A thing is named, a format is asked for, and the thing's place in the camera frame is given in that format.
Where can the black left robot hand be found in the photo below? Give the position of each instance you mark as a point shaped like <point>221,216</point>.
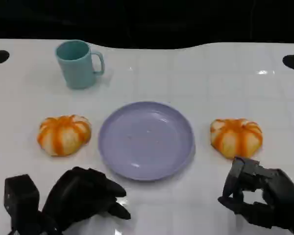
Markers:
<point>78,193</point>

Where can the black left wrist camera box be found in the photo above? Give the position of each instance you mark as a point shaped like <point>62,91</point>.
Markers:
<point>20,202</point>

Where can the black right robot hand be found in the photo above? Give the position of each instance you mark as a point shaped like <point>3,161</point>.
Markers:
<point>272,195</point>

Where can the orange white toy bread roll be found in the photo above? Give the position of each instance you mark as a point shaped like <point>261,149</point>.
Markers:
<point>64,135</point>
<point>236,137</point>

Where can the lilac plate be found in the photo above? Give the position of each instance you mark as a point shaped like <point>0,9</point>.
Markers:
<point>147,141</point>

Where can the pale green mug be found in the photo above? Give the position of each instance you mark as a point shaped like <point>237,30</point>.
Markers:
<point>76,64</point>

